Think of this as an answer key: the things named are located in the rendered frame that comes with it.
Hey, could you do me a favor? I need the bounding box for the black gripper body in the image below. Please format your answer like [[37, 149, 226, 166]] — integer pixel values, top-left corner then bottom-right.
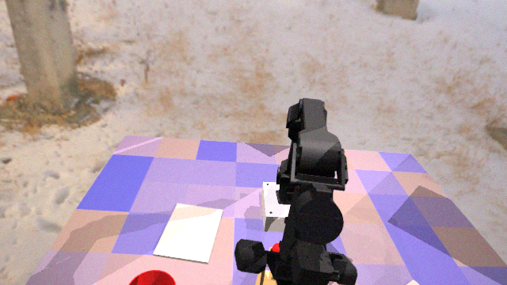
[[234, 215, 357, 285]]

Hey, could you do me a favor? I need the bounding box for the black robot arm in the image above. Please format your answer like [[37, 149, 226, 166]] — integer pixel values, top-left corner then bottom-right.
[[276, 98, 349, 285]]

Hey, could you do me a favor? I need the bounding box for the red plastic cup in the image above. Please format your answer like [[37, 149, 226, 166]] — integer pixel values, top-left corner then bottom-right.
[[128, 270, 175, 285]]

